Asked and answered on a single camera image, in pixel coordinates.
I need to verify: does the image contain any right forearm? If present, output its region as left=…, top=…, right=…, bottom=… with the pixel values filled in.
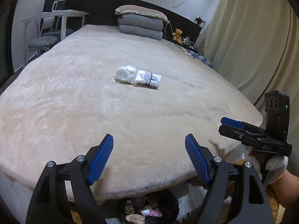
left=271, top=170, right=299, bottom=208

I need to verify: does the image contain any brown teddy bear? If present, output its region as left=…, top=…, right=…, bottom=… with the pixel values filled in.
left=172, top=28, right=183, bottom=44

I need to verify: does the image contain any black headboard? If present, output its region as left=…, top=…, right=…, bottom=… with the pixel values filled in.
left=41, top=0, right=203, bottom=46

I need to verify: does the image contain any white side table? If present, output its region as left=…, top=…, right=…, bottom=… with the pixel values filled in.
left=22, top=10, right=88, bottom=66

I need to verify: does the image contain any white printed wrapper bundle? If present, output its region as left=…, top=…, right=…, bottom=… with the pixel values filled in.
left=133, top=70, right=162, bottom=89

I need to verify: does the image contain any white tissue ball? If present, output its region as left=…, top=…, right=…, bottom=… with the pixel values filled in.
left=114, top=65, right=138, bottom=84

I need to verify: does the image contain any blue patterned cloth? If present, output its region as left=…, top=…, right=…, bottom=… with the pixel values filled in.
left=175, top=45, right=215, bottom=70

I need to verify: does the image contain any white charger cable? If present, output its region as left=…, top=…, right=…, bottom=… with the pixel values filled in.
left=163, top=21, right=176, bottom=40

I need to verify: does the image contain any cream curtain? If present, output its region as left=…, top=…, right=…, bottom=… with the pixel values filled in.
left=193, top=0, right=299, bottom=127

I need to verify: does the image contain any nightstand clutter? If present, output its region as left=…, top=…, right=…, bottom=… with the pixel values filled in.
left=181, top=37, right=198, bottom=53

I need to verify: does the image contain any brown paper bag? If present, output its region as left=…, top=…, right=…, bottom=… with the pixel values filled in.
left=126, top=214, right=145, bottom=224

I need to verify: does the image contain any grey cushioned chair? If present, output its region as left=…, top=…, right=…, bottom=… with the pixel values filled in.
left=25, top=16, right=61, bottom=55

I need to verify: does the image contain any folded grey quilt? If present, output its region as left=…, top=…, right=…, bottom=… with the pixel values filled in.
left=118, top=13, right=164, bottom=41

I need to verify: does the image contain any black plant ornament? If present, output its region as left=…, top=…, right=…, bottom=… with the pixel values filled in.
left=195, top=17, right=206, bottom=26

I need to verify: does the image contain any white gloved right hand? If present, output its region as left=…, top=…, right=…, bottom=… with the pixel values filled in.
left=248, top=148, right=288, bottom=187

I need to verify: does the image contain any black trash bag bin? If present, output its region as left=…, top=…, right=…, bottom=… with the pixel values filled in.
left=115, top=189, right=179, bottom=223

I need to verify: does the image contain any beige lace-trimmed pillow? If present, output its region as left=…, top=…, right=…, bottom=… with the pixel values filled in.
left=115, top=5, right=168, bottom=22

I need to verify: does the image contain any beige plush bed blanket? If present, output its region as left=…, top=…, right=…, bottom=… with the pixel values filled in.
left=1, top=25, right=263, bottom=201

